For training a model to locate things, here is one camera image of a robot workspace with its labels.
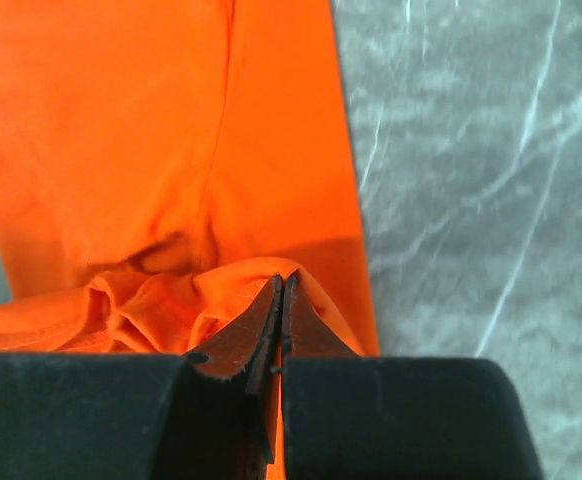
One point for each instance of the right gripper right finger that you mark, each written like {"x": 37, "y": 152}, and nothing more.
{"x": 347, "y": 416}

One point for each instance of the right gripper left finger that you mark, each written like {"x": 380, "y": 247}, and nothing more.
{"x": 207, "y": 414}

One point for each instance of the orange t shirt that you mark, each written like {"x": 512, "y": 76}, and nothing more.
{"x": 160, "y": 161}

